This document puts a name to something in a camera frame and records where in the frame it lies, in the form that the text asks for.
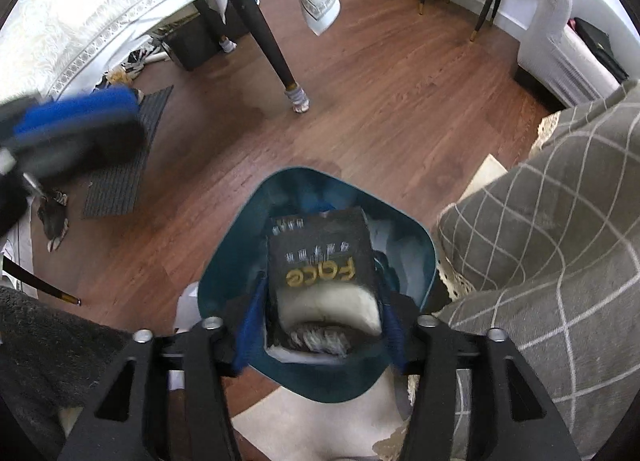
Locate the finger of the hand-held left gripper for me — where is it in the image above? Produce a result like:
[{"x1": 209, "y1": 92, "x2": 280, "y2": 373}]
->
[
  {"x1": 0, "y1": 87, "x2": 142, "y2": 144},
  {"x1": 10, "y1": 115, "x2": 150, "y2": 186}
]

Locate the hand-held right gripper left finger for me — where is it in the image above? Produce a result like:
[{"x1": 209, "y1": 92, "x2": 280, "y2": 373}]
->
[{"x1": 57, "y1": 278, "x2": 273, "y2": 461}]

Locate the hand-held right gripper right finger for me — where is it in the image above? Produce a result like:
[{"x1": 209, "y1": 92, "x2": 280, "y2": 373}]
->
[{"x1": 375, "y1": 286, "x2": 582, "y2": 461}]

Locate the dark teal trash bin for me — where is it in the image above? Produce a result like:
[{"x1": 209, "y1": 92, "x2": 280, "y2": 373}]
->
[{"x1": 196, "y1": 167, "x2": 441, "y2": 402}]

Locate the black tissue packet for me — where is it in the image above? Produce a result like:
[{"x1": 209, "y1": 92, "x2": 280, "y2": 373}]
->
[{"x1": 262, "y1": 207, "x2": 386, "y2": 359}]

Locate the grey ribbed floor mat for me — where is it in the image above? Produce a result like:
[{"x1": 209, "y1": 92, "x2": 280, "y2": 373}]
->
[{"x1": 82, "y1": 86, "x2": 174, "y2": 219}]

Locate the dark slipper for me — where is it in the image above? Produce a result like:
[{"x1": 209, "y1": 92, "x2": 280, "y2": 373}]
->
[{"x1": 37, "y1": 191, "x2": 69, "y2": 253}]

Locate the black rod with gold tip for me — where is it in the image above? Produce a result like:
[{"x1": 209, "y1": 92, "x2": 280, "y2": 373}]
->
[{"x1": 0, "y1": 256, "x2": 82, "y2": 306}]

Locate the table with white cloth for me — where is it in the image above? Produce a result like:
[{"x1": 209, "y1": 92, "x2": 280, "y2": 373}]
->
[{"x1": 0, "y1": 0, "x2": 342, "y2": 106}]

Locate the black storage box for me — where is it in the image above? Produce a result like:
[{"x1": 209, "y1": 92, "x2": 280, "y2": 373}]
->
[{"x1": 164, "y1": 16, "x2": 226, "y2": 72}]

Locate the dark table leg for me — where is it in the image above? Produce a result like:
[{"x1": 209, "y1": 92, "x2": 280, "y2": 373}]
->
[
  {"x1": 192, "y1": 0, "x2": 237, "y2": 54},
  {"x1": 227, "y1": 0, "x2": 312, "y2": 115}
]

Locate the dark grey fuzzy cloth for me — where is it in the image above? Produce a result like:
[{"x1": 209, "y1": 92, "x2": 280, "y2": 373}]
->
[{"x1": 0, "y1": 286, "x2": 137, "y2": 461}]

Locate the grey checked tablecloth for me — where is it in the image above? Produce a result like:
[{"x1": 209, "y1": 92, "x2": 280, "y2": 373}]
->
[{"x1": 432, "y1": 81, "x2": 640, "y2": 461}]

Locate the grey armchair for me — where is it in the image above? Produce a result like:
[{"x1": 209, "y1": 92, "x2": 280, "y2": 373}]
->
[{"x1": 515, "y1": 0, "x2": 635, "y2": 110}]

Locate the black bag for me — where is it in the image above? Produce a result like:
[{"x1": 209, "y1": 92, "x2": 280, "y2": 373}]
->
[{"x1": 572, "y1": 17, "x2": 630, "y2": 84}]

